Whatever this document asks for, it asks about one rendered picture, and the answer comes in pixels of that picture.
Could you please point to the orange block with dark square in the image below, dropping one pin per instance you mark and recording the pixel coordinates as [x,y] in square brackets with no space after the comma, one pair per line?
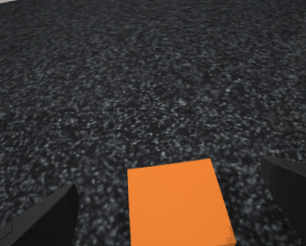
[178,205]

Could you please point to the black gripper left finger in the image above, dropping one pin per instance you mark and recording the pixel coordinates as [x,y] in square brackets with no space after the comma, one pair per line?
[51,222]

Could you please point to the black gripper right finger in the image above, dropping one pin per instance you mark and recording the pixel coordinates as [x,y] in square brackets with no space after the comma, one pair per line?
[286,181]

